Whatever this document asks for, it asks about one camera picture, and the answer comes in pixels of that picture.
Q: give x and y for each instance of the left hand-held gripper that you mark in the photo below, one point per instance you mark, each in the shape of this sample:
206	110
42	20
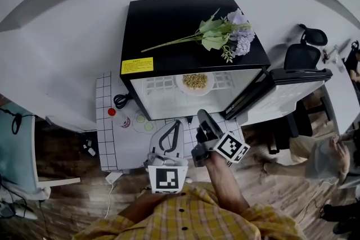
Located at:
167	178

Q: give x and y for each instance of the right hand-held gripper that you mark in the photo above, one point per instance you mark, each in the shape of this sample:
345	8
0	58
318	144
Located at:
230	147

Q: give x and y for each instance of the food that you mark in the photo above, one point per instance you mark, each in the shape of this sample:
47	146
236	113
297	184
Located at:
195	83

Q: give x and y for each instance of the black mini fridge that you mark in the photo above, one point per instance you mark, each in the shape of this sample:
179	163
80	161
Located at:
168	25

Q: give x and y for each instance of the person's left forearm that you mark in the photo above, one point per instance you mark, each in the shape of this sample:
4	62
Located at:
143	205

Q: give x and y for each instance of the person's right forearm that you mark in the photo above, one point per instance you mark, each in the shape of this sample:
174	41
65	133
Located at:
227	185

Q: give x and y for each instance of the person's white shoe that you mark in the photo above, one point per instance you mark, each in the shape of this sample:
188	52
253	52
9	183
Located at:
189	180

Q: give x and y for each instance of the red-capped plastic bottle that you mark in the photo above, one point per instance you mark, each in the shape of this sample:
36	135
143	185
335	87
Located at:
122	121

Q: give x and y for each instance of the white grid tablecloth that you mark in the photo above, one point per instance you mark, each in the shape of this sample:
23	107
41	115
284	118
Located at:
107	149

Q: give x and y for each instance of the white power strip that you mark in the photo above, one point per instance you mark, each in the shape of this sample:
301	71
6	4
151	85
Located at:
114	178

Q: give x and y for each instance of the yellow plaid shirt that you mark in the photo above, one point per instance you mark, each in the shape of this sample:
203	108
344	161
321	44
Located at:
191	219

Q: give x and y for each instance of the purple artificial flower bouquet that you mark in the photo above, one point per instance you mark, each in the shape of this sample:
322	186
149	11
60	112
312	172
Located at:
239	33

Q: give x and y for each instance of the black office chair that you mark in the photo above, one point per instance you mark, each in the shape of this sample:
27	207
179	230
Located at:
302	57

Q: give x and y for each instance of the white desk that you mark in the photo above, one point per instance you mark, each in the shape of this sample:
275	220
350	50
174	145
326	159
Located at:
340	92

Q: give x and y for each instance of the small metal parts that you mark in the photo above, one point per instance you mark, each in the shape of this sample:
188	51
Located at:
334	50

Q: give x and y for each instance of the light blue desk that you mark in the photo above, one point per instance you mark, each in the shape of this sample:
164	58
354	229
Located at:
14	154

